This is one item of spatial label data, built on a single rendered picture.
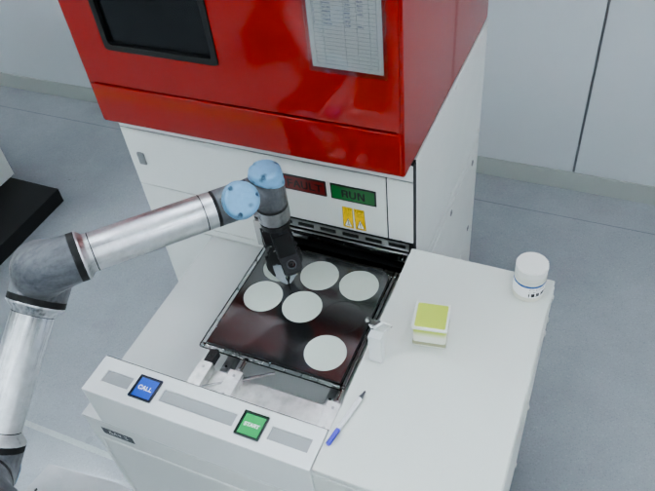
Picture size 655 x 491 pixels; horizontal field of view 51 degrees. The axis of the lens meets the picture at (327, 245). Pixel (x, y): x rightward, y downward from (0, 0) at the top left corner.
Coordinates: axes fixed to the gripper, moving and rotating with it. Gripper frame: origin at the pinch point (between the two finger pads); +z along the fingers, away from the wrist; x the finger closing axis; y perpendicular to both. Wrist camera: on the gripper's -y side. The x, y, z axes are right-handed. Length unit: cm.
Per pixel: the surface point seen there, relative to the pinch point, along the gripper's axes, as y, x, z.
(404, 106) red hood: -9, -28, -49
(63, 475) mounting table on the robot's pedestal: -27, 61, 9
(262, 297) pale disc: -1.4, 7.3, 1.3
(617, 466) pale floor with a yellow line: -38, -90, 91
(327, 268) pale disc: 1.7, -10.9, 1.3
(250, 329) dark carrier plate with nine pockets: -10.0, 12.7, 1.4
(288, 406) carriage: -32.5, 9.6, 3.3
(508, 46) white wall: 111, -123, 22
